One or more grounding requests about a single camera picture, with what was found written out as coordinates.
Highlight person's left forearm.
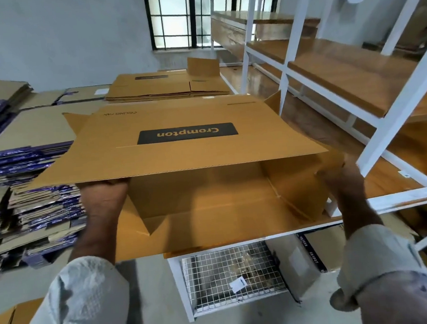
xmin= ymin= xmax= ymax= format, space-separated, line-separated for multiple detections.
xmin=64 ymin=210 xmax=128 ymax=267

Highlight person's light grey shirt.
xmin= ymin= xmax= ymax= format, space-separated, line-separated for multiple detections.
xmin=0 ymin=219 xmax=427 ymax=324

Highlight white wire mesh cage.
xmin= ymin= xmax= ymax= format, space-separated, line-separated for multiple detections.
xmin=166 ymin=235 xmax=293 ymax=324

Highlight person's right hand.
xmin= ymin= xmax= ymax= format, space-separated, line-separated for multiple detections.
xmin=315 ymin=161 xmax=370 ymax=210

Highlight person's left hand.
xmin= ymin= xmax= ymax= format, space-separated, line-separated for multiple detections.
xmin=76 ymin=177 xmax=135 ymax=225

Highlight black framed window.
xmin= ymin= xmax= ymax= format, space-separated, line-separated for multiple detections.
xmin=143 ymin=0 xmax=288 ymax=54

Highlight person's right forearm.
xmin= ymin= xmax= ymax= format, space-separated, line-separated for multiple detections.
xmin=338 ymin=191 xmax=386 ymax=241

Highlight white paper tag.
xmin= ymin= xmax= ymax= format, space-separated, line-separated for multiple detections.
xmin=228 ymin=275 xmax=250 ymax=295

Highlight wooden table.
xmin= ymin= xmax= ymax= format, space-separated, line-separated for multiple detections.
xmin=151 ymin=49 xmax=427 ymax=262

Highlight crumpled tape scraps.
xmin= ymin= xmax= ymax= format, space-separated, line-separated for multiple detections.
xmin=217 ymin=248 xmax=271 ymax=279

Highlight stack of brown cartons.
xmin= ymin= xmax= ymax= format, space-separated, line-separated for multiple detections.
xmin=103 ymin=54 xmax=233 ymax=105

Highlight white metal shelf rack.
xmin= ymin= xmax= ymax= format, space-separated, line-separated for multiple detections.
xmin=207 ymin=0 xmax=427 ymax=268

